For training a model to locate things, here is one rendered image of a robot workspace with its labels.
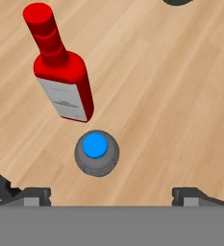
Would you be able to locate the grey plastic bottle blue cap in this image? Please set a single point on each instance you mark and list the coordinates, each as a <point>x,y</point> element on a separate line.
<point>96,155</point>

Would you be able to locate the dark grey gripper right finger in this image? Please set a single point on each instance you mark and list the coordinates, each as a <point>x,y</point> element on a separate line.
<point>188,195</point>

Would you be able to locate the dark grey round object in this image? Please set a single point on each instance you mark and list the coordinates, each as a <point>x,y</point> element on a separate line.
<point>178,2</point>

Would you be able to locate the red glass bottle white label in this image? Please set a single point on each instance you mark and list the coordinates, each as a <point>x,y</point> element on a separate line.
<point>62,75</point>

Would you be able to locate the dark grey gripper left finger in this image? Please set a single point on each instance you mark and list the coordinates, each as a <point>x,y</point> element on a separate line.
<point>36,195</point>

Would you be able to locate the dark grey curved object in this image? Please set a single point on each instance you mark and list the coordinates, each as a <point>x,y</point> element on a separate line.
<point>3,187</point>

